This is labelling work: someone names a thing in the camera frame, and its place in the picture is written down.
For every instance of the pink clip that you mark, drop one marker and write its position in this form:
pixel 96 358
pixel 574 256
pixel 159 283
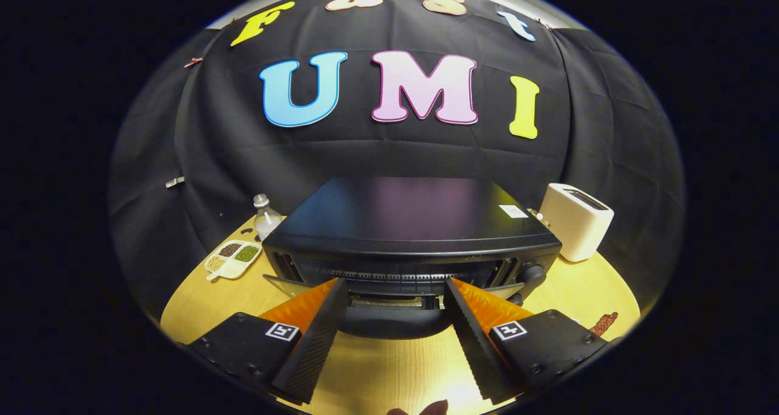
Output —
pixel 193 62

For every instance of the red-brown meat strip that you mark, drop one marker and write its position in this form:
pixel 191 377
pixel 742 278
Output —
pixel 604 324

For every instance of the white toaster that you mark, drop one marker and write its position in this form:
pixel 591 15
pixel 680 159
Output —
pixel 572 226

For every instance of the metal clip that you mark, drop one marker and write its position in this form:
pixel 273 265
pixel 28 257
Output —
pixel 174 182

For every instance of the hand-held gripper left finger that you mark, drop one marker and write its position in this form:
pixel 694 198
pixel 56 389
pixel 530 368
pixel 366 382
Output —
pixel 317 345

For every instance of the white divided dish with grains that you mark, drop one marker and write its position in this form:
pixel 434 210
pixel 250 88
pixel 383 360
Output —
pixel 234 258

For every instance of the black toaster oven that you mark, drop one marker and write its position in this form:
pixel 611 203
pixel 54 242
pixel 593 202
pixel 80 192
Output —
pixel 395 214

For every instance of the clear plastic bottle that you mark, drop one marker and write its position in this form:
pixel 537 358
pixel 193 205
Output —
pixel 266 220

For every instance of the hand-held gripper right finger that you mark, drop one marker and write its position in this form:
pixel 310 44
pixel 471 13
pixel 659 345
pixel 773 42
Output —
pixel 473 342

